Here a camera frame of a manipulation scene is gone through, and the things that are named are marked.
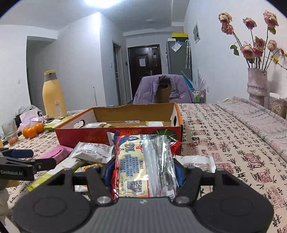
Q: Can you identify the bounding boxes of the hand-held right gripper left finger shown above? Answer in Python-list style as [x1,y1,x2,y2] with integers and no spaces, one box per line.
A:
[46,160,117,205]

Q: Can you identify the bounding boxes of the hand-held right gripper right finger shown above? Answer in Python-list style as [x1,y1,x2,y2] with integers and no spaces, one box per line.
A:
[173,160,241,206]

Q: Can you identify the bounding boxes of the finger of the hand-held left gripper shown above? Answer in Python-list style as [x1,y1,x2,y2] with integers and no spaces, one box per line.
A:
[4,157,57,172]
[0,148,34,159]

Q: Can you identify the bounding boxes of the yellow red snack packet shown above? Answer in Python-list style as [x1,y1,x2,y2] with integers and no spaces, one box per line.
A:
[107,132,182,198]

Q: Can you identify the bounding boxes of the orange cardboard box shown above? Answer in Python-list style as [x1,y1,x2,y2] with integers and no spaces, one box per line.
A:
[54,103,184,157]

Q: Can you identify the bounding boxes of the small yellow snack packet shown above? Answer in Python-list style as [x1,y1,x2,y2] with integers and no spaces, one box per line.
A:
[82,163,106,172]

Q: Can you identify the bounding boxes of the pink snack packet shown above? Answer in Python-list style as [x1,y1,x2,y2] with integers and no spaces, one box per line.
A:
[39,144,73,165]

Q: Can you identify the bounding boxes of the green white snack packet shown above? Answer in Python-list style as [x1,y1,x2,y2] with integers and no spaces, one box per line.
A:
[26,157,89,192]

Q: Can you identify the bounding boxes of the clear glass cup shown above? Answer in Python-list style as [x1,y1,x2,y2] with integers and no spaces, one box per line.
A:
[1,120,19,146]

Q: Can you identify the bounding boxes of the pale purple plastic bag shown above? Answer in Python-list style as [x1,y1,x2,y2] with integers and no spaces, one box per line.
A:
[20,109,45,130]

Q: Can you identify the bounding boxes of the dark grey cloth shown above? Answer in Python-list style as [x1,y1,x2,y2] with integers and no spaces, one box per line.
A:
[15,105,43,119]

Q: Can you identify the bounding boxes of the silver snack packet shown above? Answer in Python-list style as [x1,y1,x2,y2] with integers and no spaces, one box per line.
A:
[83,123,107,129]

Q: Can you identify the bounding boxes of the yellow bottle grey collar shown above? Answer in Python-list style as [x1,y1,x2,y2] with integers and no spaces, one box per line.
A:
[42,70,67,119]

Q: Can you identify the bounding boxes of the brown chair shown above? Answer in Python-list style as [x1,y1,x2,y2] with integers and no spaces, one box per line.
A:
[157,75,173,103]

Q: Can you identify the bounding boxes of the purple padded jacket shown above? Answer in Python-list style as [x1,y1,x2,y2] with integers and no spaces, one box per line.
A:
[133,74,194,104]

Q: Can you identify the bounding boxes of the folded grey pink cover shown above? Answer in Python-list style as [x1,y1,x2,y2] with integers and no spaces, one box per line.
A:
[215,96,287,160]

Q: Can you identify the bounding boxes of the pale feather decoration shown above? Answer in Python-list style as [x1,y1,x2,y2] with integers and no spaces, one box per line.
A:
[181,69,207,90]

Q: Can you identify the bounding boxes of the grey interior door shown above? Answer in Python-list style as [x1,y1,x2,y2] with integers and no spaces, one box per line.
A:
[113,41,123,106]

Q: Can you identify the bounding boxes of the dark entrance door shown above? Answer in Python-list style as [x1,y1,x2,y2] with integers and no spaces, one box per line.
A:
[128,45,162,102]

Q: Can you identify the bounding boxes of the grey refrigerator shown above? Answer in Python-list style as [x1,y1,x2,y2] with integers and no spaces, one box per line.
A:
[166,38,193,78]

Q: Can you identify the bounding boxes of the pink ribbed vase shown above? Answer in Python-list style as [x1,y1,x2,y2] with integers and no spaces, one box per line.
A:
[247,68,268,106]

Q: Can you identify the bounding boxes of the clear grain jar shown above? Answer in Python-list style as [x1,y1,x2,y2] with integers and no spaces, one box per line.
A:
[269,92,287,119]

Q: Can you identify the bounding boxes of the hanging folded umbrella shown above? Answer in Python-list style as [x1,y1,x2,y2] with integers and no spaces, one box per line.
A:
[185,40,191,69]

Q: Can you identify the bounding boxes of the dried pink roses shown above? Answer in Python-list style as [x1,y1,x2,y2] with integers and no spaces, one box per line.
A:
[218,9,287,69]

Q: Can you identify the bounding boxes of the yellow flower branches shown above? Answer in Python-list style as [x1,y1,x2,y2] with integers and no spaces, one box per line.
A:
[269,55,287,68]

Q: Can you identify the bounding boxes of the ceiling light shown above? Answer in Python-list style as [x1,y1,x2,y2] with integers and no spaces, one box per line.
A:
[85,0,117,9]

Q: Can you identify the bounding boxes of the wire storage rack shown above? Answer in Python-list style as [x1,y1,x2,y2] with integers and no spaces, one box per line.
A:
[192,88,207,103]

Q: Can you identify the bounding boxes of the wall electrical panel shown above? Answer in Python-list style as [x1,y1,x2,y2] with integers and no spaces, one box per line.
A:
[193,22,200,43]

